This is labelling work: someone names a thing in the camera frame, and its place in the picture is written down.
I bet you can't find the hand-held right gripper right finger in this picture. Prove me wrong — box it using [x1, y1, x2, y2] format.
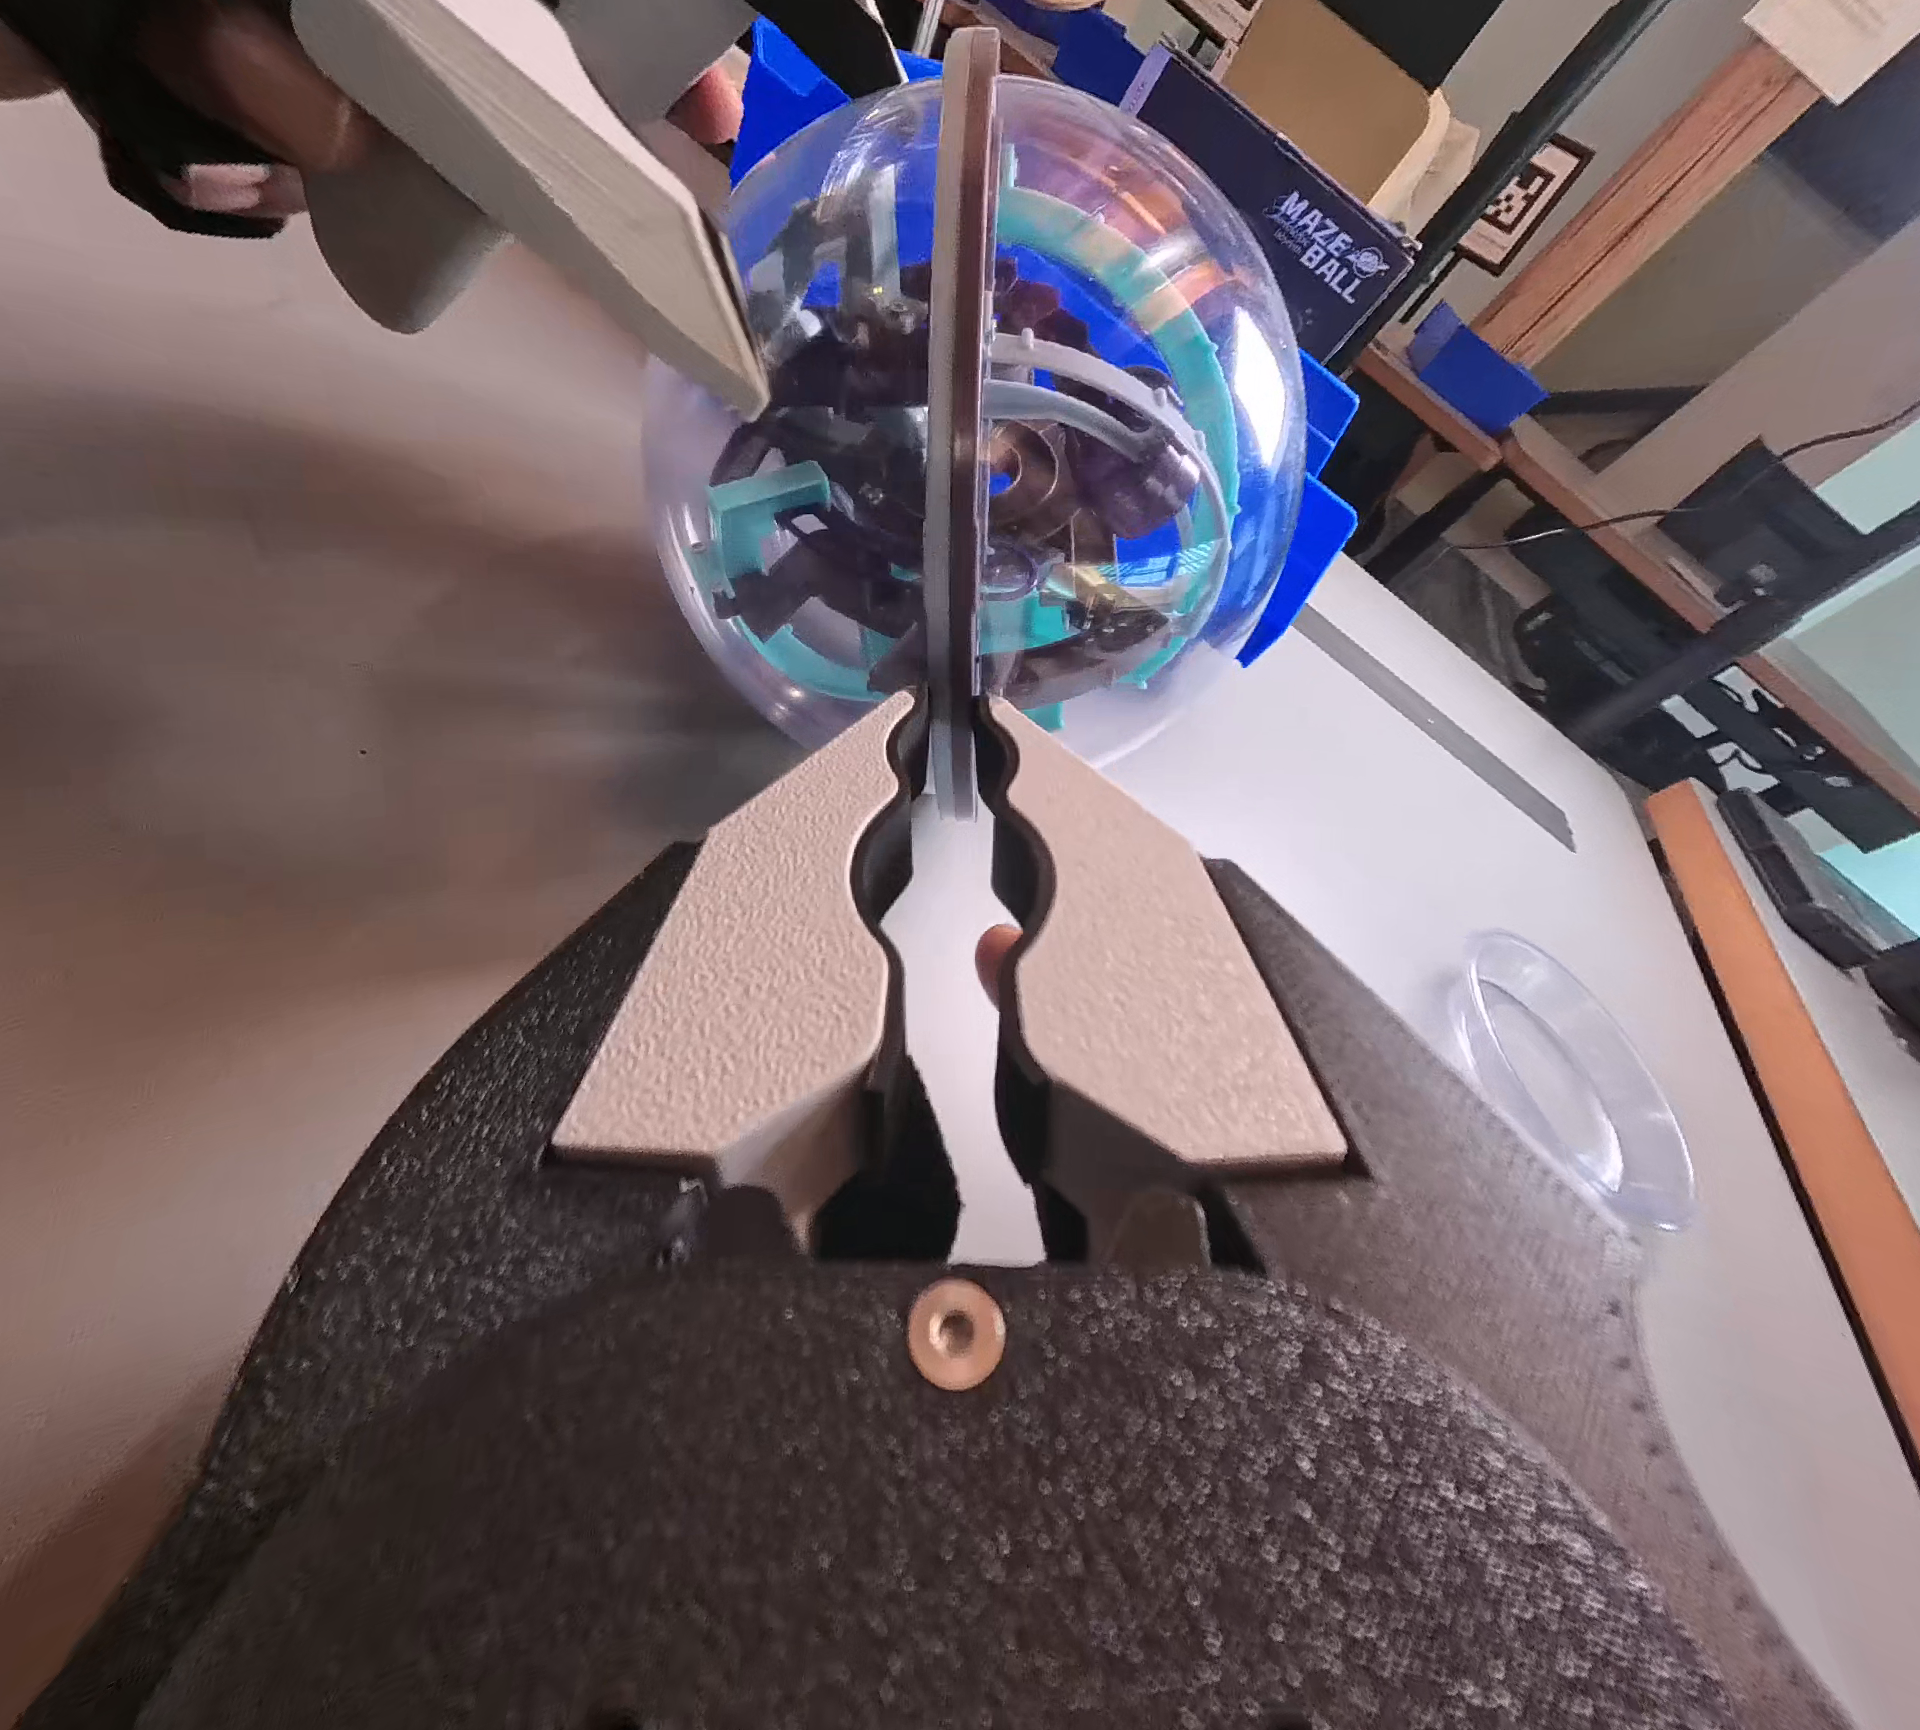
[986, 701, 1352, 1207]

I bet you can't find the clear plastic dish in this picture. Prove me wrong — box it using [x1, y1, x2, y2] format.
[1446, 930, 1702, 1233]

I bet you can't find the blue plastic bin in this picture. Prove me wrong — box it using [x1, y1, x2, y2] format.
[735, 15, 1369, 672]

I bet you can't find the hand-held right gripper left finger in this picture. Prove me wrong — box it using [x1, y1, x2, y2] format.
[551, 691, 917, 1207]

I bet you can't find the person's left hand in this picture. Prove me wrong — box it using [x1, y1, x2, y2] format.
[127, 0, 368, 239]

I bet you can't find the dark blue maze ball box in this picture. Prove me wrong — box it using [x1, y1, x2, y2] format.
[1140, 51, 1417, 370]

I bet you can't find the clear maze ball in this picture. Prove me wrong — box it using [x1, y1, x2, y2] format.
[641, 31, 1314, 766]

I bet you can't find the black monitor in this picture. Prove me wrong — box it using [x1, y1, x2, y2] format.
[1660, 403, 1920, 816]

